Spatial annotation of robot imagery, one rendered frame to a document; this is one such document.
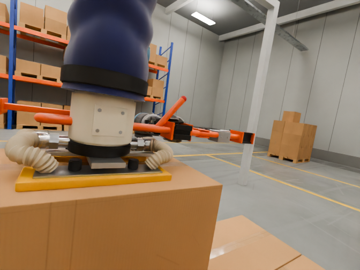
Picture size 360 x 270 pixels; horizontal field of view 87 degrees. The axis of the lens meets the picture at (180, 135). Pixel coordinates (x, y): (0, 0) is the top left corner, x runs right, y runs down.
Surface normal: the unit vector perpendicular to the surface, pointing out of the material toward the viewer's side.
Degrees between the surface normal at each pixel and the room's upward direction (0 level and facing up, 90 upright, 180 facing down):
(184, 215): 90
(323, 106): 90
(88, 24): 75
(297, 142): 90
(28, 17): 90
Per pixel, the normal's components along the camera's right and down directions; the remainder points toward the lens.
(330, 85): -0.79, -0.03
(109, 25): 0.40, -0.06
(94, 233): 0.52, 0.17
